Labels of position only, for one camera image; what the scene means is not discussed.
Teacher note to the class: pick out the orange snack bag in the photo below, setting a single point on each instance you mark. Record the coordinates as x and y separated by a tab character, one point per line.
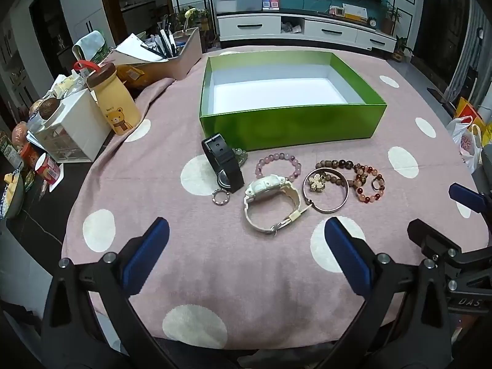
130	75

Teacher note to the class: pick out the pink polka dot tablecloth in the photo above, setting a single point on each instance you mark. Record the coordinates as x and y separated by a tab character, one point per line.
230	276

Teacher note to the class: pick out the small potted plant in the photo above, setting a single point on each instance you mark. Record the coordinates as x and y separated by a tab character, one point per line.
401	48

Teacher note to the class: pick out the yellow brush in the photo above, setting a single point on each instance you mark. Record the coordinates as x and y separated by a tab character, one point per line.
188	13

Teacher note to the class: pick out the bowl of food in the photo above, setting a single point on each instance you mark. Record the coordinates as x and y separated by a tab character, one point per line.
11	196

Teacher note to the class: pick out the leafy green plants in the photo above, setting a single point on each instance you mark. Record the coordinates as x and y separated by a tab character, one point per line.
196	15

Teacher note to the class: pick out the small white device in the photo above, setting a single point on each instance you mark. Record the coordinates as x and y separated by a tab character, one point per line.
337	10

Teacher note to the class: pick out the white plastic bag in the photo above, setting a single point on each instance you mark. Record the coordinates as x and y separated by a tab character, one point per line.
467	142

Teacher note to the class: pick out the tall potted plant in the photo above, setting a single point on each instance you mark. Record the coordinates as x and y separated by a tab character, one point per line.
390	23

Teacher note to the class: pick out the clear plastic storage bin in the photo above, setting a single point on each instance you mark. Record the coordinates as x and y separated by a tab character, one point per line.
236	2

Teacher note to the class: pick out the pink desk organizer box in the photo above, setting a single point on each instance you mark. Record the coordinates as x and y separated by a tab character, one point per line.
184	57

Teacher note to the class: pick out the green cardboard box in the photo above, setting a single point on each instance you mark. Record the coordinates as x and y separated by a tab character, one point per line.
292	127

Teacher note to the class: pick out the white drawer organizer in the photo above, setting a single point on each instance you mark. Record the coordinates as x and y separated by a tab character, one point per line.
80	123

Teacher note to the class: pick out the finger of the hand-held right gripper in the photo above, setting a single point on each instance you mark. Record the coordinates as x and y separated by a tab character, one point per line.
467	198
426	234

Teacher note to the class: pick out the white television cabinet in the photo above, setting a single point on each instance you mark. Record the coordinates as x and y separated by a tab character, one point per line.
261	27

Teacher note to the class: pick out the green white packet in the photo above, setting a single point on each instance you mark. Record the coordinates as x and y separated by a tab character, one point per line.
90	46

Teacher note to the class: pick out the black wrist watch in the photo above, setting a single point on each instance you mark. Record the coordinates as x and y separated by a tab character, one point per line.
225	157

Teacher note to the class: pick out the brown round lid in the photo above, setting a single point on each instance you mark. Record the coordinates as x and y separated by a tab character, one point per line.
50	107

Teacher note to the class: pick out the red white instant cup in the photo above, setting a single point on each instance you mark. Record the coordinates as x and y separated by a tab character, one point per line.
48	167

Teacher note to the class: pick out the white paper sheets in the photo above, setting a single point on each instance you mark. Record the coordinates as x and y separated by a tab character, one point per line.
134	50

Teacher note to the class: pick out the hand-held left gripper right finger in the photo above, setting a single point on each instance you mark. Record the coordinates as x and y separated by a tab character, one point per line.
348	253

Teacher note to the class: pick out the white wrist watch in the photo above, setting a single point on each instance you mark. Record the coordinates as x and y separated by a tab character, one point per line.
269	188

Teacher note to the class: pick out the bundle of pens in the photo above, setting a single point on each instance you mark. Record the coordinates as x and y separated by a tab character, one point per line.
165	42

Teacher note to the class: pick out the yellow bear bottle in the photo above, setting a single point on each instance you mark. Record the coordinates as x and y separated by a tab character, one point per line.
115	103

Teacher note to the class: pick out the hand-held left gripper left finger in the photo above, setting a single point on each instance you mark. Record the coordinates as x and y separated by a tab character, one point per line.
148	253

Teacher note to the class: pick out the silver bangle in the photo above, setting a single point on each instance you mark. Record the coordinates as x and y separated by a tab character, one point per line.
326	210

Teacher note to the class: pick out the gold flower brooch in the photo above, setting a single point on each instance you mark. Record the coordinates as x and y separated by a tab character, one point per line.
316	183

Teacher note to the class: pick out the yellow paper bag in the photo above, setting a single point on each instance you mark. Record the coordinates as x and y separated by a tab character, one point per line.
467	109

